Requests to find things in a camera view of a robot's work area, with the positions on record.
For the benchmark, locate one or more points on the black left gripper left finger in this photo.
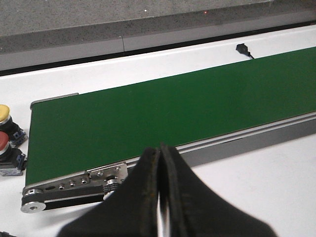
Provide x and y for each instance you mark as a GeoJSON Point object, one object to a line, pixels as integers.
{"type": "Point", "coordinates": [130, 211]}

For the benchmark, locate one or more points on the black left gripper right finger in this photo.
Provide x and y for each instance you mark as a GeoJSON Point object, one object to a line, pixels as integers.
{"type": "Point", "coordinates": [192, 209]}

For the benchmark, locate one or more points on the green conveyor belt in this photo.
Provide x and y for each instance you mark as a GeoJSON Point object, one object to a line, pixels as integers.
{"type": "Point", "coordinates": [248, 86]}

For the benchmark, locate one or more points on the grey stone slab left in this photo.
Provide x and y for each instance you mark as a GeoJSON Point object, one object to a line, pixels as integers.
{"type": "Point", "coordinates": [37, 24]}

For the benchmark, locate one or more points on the aluminium conveyor frame rail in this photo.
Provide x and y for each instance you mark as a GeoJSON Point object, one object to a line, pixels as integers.
{"type": "Point", "coordinates": [197, 158]}

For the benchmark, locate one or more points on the small black sensor with cable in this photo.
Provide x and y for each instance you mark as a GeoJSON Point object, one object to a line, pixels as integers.
{"type": "Point", "coordinates": [243, 49]}

